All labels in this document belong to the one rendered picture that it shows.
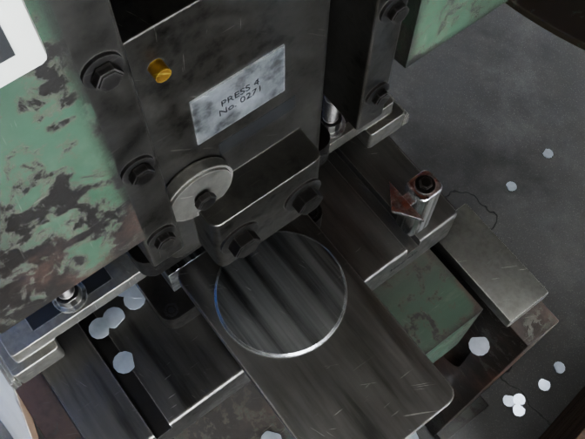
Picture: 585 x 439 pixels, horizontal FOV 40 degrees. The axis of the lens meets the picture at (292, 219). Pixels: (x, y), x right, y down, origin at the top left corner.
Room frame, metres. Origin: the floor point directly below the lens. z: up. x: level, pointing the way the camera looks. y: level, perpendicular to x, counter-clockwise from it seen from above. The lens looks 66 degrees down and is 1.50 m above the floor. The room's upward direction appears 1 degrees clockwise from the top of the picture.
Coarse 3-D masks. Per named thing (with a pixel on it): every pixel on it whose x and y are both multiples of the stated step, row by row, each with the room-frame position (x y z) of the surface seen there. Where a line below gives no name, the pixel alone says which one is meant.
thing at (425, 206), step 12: (408, 180) 0.36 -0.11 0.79; (420, 180) 0.36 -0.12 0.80; (432, 180) 0.36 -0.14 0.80; (420, 192) 0.35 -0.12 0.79; (432, 192) 0.35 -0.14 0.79; (420, 204) 0.34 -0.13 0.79; (432, 204) 0.34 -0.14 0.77; (420, 216) 0.34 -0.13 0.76; (408, 228) 0.34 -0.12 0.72; (420, 228) 0.34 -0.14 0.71
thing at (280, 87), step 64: (128, 0) 0.26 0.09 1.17; (192, 0) 0.27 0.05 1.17; (256, 0) 0.29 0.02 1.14; (320, 0) 0.32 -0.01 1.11; (192, 64) 0.26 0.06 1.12; (256, 64) 0.28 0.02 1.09; (320, 64) 0.32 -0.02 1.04; (192, 128) 0.26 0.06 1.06; (256, 128) 0.28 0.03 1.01; (192, 192) 0.24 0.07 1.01; (256, 192) 0.25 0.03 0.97
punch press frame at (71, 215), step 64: (448, 0) 0.32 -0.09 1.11; (64, 64) 0.18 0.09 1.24; (0, 128) 0.16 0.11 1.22; (64, 128) 0.17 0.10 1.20; (0, 192) 0.15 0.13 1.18; (64, 192) 0.16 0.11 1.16; (0, 256) 0.14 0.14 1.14; (64, 256) 0.15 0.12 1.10; (0, 320) 0.12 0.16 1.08; (448, 320) 0.26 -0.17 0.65
